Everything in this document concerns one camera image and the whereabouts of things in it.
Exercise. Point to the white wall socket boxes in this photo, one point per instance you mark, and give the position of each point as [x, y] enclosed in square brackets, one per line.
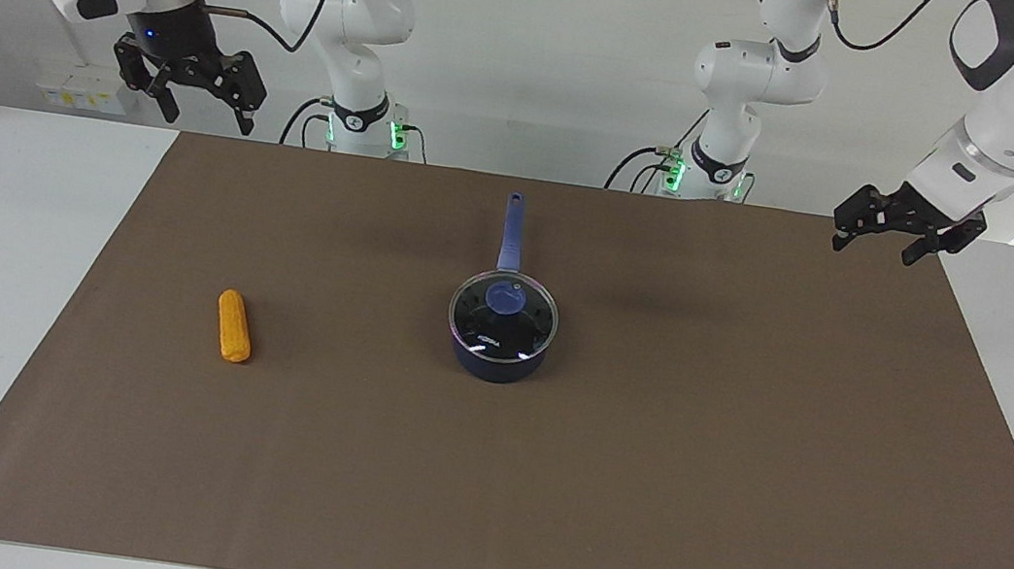
[82, 90]

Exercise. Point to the dark blue saucepan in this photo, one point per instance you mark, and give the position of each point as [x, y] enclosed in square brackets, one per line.
[513, 231]

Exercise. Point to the brown table mat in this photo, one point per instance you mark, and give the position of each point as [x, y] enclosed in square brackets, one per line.
[637, 488]

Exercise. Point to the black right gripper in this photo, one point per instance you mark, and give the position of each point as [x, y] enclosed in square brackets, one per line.
[172, 40]

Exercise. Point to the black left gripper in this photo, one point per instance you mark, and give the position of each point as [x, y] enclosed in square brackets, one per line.
[936, 224]

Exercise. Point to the glass lid with blue knob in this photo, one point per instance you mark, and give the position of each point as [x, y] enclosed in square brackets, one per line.
[502, 323]

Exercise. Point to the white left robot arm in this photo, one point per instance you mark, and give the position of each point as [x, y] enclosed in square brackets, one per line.
[1010, 106]

